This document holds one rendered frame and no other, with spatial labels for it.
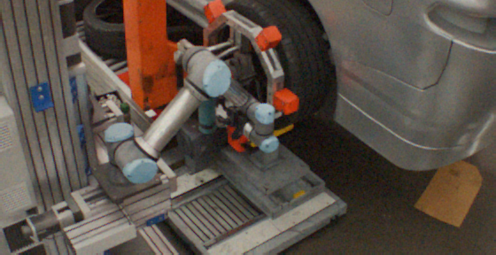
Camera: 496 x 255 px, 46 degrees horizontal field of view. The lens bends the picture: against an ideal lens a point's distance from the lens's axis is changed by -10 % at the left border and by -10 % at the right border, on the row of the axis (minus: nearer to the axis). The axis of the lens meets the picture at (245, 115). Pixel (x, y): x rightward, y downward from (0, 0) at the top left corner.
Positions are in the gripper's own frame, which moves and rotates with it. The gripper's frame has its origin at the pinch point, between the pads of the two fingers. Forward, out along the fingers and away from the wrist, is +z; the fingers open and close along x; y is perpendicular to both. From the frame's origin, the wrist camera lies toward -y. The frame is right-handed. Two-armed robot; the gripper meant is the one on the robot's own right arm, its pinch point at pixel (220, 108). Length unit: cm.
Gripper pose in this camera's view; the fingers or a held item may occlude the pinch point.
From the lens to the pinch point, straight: 282.8
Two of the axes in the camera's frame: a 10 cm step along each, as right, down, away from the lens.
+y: 0.1, -8.0, -6.0
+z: -6.0, -4.8, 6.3
